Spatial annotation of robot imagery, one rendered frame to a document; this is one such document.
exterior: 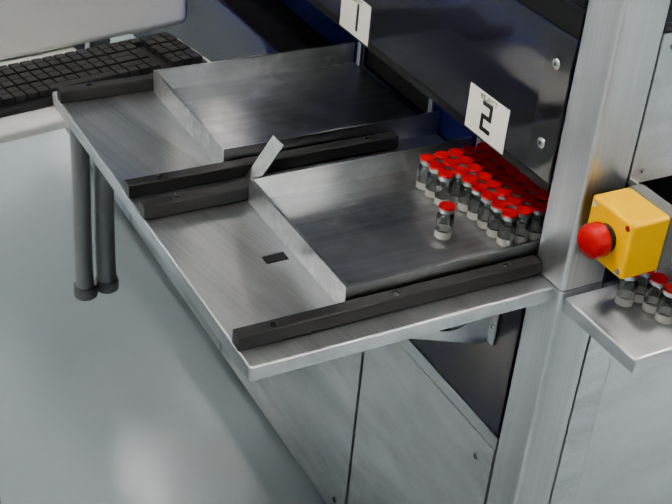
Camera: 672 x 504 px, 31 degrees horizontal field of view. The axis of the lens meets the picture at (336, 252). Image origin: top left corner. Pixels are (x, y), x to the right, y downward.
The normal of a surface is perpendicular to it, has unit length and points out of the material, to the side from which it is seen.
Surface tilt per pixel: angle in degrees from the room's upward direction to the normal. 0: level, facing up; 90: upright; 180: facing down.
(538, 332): 90
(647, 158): 90
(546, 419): 90
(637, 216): 0
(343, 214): 0
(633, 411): 90
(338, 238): 0
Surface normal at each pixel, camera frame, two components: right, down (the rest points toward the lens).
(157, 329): 0.08, -0.83
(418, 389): -0.88, 0.20
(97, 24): 0.60, 0.48
